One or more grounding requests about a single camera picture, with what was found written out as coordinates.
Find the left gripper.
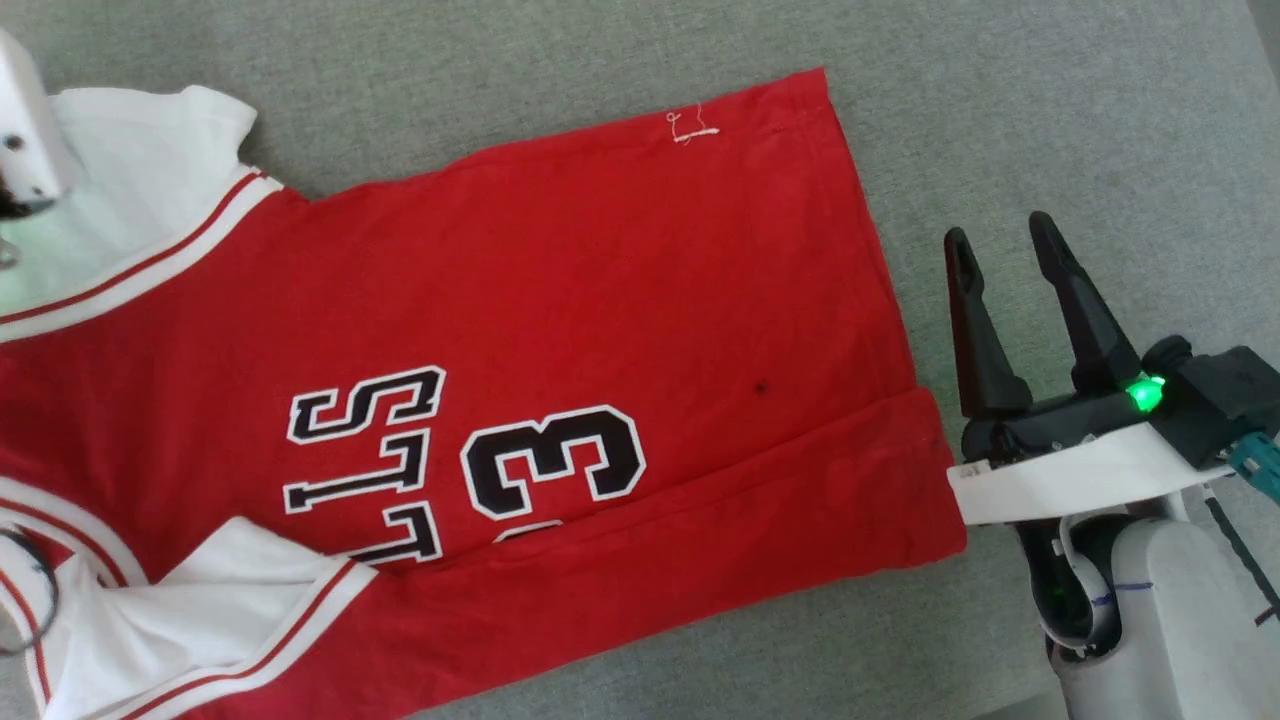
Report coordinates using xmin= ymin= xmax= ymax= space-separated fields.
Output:
xmin=0 ymin=28 xmax=83 ymax=218

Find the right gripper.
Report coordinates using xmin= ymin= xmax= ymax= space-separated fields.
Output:
xmin=943 ymin=211 xmax=1237 ymax=527

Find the red and white basketball jersey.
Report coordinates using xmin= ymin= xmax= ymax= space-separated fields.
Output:
xmin=0 ymin=67 xmax=969 ymax=720

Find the grey fabric sofa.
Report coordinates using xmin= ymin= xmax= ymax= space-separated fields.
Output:
xmin=0 ymin=0 xmax=1280 ymax=720

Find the thin black cable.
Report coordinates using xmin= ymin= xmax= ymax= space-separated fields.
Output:
xmin=1203 ymin=493 xmax=1280 ymax=626

